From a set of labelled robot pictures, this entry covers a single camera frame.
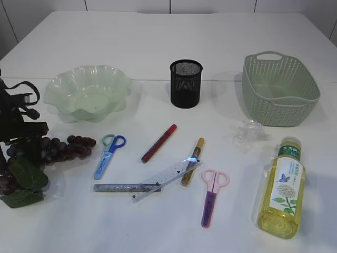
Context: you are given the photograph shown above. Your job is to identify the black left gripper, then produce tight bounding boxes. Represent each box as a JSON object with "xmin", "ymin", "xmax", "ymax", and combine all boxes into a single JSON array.
[{"xmin": 1, "ymin": 80, "xmax": 49, "ymax": 143}]

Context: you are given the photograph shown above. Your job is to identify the purple grape bunch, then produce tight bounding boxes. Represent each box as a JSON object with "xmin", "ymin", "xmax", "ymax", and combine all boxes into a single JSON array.
[{"xmin": 1, "ymin": 135, "xmax": 96, "ymax": 208}]

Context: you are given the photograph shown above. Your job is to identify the clear plastic sheet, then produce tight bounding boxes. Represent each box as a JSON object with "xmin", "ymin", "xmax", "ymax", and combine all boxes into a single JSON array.
[{"xmin": 233, "ymin": 120, "xmax": 270, "ymax": 154}]

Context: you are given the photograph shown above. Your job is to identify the yellow tea bottle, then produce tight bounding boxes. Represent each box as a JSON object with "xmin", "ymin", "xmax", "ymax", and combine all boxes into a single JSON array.
[{"xmin": 257, "ymin": 137, "xmax": 306, "ymax": 239}]

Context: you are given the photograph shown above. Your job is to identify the green wavy plastic plate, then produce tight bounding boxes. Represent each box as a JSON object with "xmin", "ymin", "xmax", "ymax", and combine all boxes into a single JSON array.
[{"xmin": 44, "ymin": 65, "xmax": 132, "ymax": 122}]

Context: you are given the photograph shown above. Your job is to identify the red marker pen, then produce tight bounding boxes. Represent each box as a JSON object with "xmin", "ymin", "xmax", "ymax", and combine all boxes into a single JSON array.
[{"xmin": 141, "ymin": 124, "xmax": 177, "ymax": 163}]

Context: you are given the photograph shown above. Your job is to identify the black mesh pen holder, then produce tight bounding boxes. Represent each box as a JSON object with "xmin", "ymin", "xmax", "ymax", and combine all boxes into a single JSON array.
[{"xmin": 170, "ymin": 59, "xmax": 203, "ymax": 109}]

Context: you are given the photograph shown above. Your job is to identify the clear plastic ruler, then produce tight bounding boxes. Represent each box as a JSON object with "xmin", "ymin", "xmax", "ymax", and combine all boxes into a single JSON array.
[{"xmin": 128, "ymin": 157, "xmax": 203, "ymax": 203}]

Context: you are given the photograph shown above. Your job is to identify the gold glitter pen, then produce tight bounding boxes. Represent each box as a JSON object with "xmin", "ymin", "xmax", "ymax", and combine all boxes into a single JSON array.
[{"xmin": 181, "ymin": 138, "xmax": 205, "ymax": 187}]

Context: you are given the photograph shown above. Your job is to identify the green woven plastic basket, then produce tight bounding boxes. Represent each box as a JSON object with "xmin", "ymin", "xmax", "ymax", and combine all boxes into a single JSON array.
[{"xmin": 242, "ymin": 51, "xmax": 321, "ymax": 127}]

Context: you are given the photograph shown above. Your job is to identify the blue scissors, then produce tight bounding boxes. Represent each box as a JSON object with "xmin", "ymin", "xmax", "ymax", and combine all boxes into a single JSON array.
[{"xmin": 93, "ymin": 134, "xmax": 126, "ymax": 180}]

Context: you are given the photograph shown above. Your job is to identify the pink purple scissors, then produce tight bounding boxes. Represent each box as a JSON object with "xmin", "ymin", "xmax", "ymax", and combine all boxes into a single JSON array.
[{"xmin": 201, "ymin": 169, "xmax": 230, "ymax": 228}]

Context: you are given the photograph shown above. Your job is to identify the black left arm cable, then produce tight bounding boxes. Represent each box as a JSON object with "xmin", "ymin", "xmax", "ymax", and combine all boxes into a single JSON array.
[{"xmin": 0, "ymin": 69, "xmax": 41, "ymax": 120}]

